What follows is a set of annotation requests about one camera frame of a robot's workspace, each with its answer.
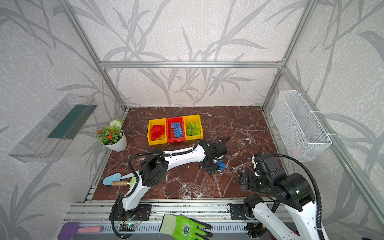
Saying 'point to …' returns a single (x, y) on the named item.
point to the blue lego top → (175, 125)
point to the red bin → (171, 138)
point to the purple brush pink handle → (69, 229)
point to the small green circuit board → (128, 227)
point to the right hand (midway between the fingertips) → (247, 175)
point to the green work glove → (182, 228)
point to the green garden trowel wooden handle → (120, 183)
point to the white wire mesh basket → (301, 135)
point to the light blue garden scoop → (116, 177)
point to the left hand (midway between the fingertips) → (211, 163)
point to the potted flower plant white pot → (113, 136)
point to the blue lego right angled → (221, 165)
